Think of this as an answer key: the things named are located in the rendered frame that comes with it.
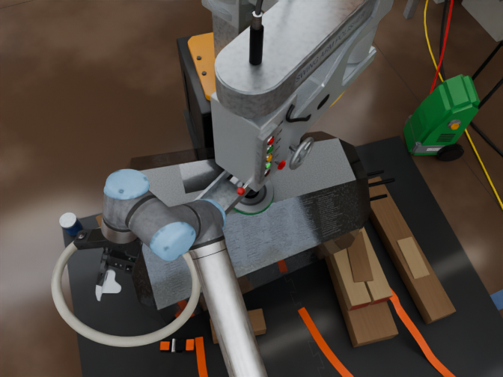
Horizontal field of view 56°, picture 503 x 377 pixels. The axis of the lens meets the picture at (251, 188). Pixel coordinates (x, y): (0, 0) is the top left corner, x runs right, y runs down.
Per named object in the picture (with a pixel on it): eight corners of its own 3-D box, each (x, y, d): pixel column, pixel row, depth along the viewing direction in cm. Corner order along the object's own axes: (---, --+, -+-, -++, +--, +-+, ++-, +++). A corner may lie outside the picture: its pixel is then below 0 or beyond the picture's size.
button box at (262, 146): (267, 167, 177) (272, 120, 152) (272, 170, 176) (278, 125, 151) (254, 181, 174) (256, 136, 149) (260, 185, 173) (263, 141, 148)
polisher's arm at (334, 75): (333, 56, 228) (355, -35, 186) (373, 79, 222) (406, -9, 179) (236, 153, 200) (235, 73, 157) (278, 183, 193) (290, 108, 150)
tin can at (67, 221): (80, 235, 297) (73, 227, 285) (64, 235, 297) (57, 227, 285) (83, 221, 302) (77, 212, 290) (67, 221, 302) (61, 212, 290)
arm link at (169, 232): (209, 224, 102) (170, 190, 106) (177, 235, 92) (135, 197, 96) (191, 256, 105) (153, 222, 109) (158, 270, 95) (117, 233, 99)
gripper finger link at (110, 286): (114, 310, 116) (124, 274, 115) (90, 303, 115) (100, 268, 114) (117, 304, 119) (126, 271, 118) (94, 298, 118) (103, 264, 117)
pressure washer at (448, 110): (446, 122, 349) (504, 31, 273) (458, 161, 332) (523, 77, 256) (399, 123, 347) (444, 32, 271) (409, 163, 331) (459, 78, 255)
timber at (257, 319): (213, 344, 267) (212, 339, 256) (210, 323, 273) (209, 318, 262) (265, 333, 270) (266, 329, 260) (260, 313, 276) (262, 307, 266)
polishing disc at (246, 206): (220, 206, 209) (219, 204, 208) (234, 167, 219) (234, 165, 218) (266, 218, 207) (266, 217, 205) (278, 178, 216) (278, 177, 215)
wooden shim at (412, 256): (396, 241, 289) (397, 240, 287) (411, 237, 290) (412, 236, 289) (413, 279, 277) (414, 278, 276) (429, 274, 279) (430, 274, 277)
